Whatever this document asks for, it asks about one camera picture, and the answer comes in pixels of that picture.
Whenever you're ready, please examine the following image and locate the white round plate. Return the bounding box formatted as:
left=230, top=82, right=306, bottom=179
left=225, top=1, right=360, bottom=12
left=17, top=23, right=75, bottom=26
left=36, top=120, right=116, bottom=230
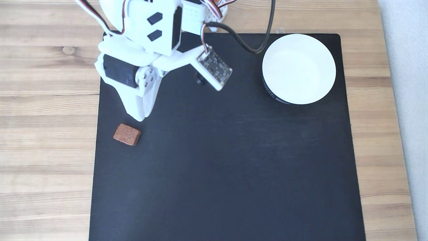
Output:
left=262, top=33, right=337, bottom=105

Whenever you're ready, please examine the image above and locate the red white black servo wire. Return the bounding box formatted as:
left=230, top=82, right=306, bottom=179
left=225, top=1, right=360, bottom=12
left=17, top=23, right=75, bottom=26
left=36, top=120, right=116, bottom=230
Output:
left=76, top=0, right=127, bottom=36

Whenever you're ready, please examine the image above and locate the camera module on white bracket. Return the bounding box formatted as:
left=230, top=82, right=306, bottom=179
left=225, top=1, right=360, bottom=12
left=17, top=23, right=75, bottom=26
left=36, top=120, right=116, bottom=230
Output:
left=154, top=45, right=233, bottom=92

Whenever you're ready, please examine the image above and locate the brown block toy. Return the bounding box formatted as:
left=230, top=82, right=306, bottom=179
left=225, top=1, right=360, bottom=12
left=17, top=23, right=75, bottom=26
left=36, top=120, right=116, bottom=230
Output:
left=113, top=124, right=142, bottom=146

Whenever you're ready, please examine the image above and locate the black camera cable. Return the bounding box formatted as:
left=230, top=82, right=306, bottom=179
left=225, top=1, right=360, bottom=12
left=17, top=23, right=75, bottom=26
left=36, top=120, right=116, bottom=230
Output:
left=203, top=0, right=277, bottom=54

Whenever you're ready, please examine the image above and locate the black desk mat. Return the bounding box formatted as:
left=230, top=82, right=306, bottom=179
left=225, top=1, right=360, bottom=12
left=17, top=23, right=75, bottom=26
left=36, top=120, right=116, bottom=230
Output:
left=89, top=30, right=366, bottom=241

